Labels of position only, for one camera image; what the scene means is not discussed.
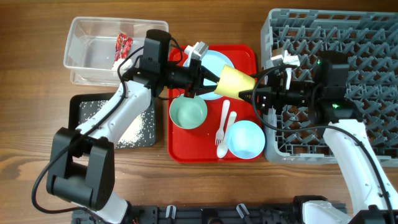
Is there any clear plastic waste bin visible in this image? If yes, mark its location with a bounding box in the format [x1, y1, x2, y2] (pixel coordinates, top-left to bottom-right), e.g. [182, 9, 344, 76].
[63, 17, 169, 86]

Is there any red serving tray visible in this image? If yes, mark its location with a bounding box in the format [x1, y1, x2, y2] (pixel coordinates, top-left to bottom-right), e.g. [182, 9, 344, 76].
[167, 44, 257, 164]

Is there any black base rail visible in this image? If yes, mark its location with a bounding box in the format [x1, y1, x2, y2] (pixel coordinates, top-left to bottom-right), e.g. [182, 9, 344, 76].
[71, 203, 348, 224]

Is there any white plastic spoon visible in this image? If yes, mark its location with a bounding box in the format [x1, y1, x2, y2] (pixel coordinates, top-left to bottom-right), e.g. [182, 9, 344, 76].
[216, 111, 237, 159]

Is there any red snack wrapper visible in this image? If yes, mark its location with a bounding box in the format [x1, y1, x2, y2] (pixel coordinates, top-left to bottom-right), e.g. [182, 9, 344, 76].
[114, 33, 133, 62]

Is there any white rice pile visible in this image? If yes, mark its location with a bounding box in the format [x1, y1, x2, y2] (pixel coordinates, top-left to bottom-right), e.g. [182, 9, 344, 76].
[77, 100, 155, 149]

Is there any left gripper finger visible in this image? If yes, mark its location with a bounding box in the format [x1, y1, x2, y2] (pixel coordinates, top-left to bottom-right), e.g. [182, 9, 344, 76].
[194, 85, 217, 96]
[201, 65, 220, 83]

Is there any light blue plate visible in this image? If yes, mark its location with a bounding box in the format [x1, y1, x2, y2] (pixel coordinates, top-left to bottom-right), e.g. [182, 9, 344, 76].
[200, 50, 234, 101]

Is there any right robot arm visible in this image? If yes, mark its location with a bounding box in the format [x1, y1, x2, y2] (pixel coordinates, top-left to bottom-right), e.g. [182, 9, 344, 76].
[238, 50, 397, 223]

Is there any light blue bowl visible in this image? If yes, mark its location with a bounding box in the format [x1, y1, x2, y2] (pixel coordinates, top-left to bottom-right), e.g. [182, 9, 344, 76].
[226, 120, 266, 160]

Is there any green bowl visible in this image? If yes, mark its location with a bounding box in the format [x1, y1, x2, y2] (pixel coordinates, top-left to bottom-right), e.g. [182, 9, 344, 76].
[169, 95, 208, 129]

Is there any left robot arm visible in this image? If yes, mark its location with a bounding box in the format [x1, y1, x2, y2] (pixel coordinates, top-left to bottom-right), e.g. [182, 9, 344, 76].
[32, 29, 220, 223]

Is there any grey dishwasher rack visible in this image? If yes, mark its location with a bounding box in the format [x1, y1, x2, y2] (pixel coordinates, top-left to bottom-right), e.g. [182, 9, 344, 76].
[261, 9, 397, 167]

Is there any black food waste tray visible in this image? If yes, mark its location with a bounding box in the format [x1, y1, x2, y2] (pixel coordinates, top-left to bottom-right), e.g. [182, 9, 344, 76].
[68, 91, 157, 149]

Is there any yellow plastic cup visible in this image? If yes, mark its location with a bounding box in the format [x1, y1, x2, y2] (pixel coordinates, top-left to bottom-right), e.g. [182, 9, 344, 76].
[214, 65, 256, 100]

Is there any small white tissue ball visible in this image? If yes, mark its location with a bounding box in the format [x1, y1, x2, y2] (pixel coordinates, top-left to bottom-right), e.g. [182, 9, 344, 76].
[112, 58, 133, 70]

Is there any white plastic fork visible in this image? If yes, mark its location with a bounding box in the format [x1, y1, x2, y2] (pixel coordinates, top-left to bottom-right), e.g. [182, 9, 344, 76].
[215, 100, 230, 145]

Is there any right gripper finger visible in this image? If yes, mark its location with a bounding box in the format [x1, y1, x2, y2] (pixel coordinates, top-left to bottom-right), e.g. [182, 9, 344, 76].
[238, 87, 271, 105]
[253, 67, 280, 79]

